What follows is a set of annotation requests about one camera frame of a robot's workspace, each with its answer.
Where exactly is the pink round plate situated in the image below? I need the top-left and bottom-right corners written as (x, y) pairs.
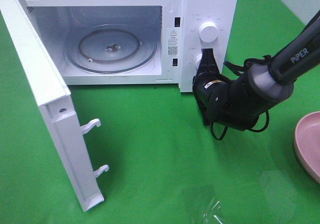
top-left (294, 111), bottom-right (320, 183)

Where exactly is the white microwave knob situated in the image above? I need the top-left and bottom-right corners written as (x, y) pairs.
top-left (195, 54), bottom-right (202, 71)
top-left (198, 21), bottom-right (219, 43)

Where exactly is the clear tape piece left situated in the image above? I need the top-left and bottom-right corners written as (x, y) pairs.
top-left (183, 183), bottom-right (225, 224)

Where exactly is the upper white microwave knob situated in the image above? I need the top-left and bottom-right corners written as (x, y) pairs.
top-left (198, 21), bottom-right (219, 43)

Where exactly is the lower white microwave knob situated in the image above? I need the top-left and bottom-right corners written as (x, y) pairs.
top-left (195, 54), bottom-right (202, 71)

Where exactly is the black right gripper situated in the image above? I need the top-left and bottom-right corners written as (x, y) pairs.
top-left (192, 49), bottom-right (232, 108)

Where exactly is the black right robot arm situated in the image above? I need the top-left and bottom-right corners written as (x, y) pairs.
top-left (192, 13), bottom-right (320, 132)

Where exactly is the white microwave door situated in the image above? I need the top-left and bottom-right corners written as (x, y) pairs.
top-left (0, 0), bottom-right (109, 211)

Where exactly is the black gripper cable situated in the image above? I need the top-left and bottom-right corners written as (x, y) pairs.
top-left (209, 55), bottom-right (273, 141)

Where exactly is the white microwave oven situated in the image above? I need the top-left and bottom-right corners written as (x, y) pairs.
top-left (18, 0), bottom-right (237, 92)

